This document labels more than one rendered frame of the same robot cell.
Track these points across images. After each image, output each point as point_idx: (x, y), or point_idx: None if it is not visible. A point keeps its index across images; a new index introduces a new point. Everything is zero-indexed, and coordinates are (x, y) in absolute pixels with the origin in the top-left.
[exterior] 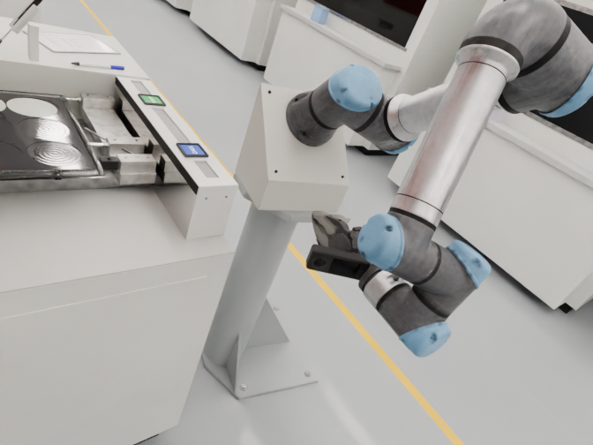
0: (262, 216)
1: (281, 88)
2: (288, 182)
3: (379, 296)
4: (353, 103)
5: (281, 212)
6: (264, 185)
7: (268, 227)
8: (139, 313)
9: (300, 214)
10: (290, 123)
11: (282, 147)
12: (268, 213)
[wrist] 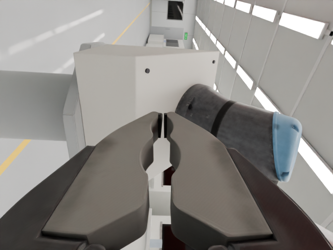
0: (52, 85)
1: (214, 76)
2: (134, 93)
3: None
4: (288, 146)
5: (76, 97)
6: (121, 54)
7: (37, 96)
8: None
9: (80, 131)
10: (195, 88)
11: (172, 81)
12: (62, 91)
